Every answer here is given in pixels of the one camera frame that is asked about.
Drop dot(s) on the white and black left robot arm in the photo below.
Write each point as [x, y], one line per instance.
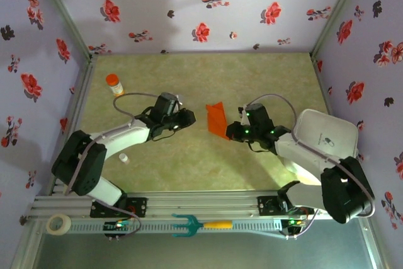
[126, 136]

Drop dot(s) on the orange-capped pill bottle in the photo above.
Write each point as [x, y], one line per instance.
[115, 86]

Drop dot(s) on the white plastic box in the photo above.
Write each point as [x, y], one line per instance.
[324, 124]

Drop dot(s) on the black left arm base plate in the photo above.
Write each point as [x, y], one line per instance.
[140, 207]

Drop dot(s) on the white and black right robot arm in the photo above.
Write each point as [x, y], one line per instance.
[299, 152]

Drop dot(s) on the long aluminium frame rail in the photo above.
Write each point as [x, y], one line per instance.
[201, 203]

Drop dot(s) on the orange cloth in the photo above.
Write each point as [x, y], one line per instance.
[217, 121]

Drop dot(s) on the aluminium corner post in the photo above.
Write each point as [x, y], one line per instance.
[340, 7]
[63, 14]

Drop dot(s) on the grey metal panel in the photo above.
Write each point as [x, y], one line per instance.
[201, 253]

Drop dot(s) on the white tape roll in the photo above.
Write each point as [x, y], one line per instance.
[64, 220]

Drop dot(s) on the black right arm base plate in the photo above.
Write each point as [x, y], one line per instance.
[266, 206]

